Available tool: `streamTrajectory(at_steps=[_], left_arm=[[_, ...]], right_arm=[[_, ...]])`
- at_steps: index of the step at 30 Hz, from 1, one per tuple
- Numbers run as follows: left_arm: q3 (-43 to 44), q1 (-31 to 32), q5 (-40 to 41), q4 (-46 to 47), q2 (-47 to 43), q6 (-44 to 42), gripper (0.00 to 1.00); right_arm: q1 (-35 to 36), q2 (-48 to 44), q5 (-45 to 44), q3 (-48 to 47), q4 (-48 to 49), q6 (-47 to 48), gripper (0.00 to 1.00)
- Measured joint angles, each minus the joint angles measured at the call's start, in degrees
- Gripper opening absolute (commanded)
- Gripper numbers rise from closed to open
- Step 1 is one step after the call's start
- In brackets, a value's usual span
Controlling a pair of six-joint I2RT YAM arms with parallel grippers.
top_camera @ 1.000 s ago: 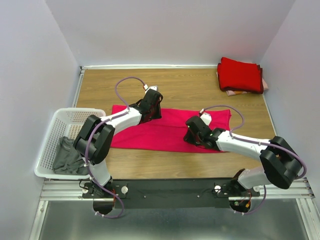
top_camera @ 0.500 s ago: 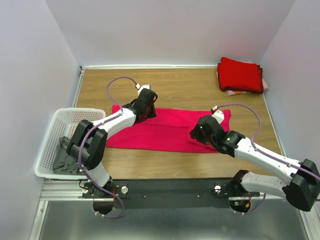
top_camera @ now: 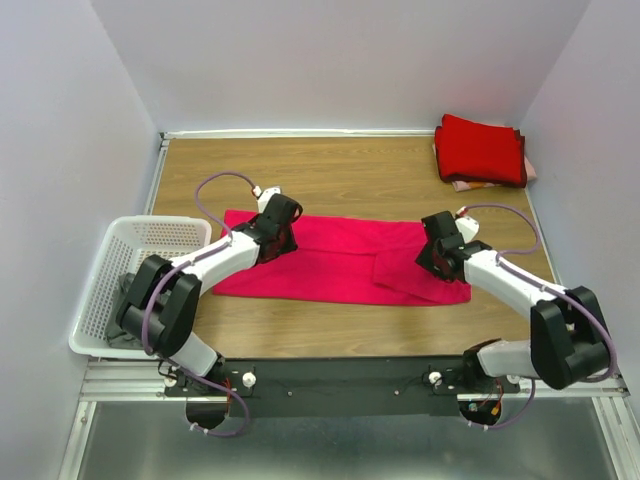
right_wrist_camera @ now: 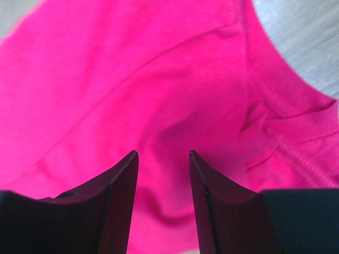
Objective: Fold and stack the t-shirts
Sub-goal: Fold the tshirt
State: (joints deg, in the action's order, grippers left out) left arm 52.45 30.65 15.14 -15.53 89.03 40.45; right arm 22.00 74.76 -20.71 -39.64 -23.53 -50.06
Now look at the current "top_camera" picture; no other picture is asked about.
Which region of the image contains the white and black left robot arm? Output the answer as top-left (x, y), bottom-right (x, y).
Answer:
top-left (115, 189), bottom-right (303, 395)

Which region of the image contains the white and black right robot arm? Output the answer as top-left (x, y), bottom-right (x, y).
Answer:
top-left (416, 208), bottom-right (617, 392)

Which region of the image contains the folded light pink t shirt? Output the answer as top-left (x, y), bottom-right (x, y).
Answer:
top-left (433, 142), bottom-right (537, 192)

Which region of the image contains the white plastic laundry basket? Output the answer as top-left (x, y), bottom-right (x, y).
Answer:
top-left (68, 215), bottom-right (212, 360)

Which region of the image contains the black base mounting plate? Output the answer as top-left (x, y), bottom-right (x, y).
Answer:
top-left (165, 355), bottom-right (520, 418)

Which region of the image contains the grey t shirt in basket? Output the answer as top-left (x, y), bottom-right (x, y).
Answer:
top-left (104, 272), bottom-right (143, 350)

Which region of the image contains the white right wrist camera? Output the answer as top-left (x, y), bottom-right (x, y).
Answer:
top-left (454, 208), bottom-right (480, 244)

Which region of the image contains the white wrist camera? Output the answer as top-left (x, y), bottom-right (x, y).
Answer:
top-left (454, 208), bottom-right (480, 244)
top-left (252, 186), bottom-right (281, 213)

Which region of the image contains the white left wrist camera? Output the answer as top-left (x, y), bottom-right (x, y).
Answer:
top-left (252, 186), bottom-right (281, 213)

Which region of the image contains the aluminium frame rail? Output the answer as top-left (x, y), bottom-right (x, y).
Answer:
top-left (79, 359), bottom-right (630, 402)

